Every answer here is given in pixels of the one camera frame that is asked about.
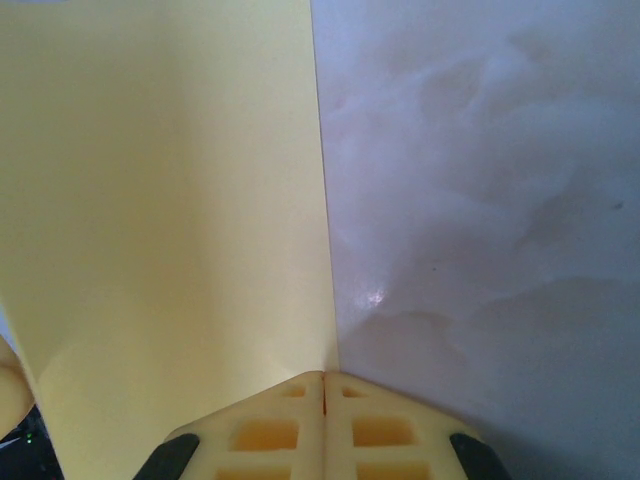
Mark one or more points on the yellow paper sheet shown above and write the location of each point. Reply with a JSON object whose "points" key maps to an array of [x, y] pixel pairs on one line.
{"points": [[150, 200]]}

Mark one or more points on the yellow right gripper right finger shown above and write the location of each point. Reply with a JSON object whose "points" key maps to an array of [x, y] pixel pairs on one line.
{"points": [[340, 450]]}

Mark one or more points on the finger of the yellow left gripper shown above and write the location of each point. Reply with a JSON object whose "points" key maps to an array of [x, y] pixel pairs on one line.
{"points": [[12, 385]]}

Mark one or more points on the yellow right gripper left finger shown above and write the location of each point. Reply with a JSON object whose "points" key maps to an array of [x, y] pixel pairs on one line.
{"points": [[310, 440]]}

